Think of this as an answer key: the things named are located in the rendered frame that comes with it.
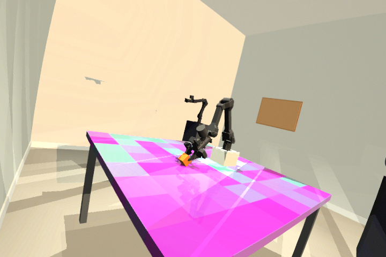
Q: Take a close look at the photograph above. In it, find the orange block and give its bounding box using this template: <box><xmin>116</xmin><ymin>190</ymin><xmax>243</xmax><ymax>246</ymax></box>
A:
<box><xmin>178</xmin><ymin>153</ymin><xmax>191</xmax><ymax>167</ymax></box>

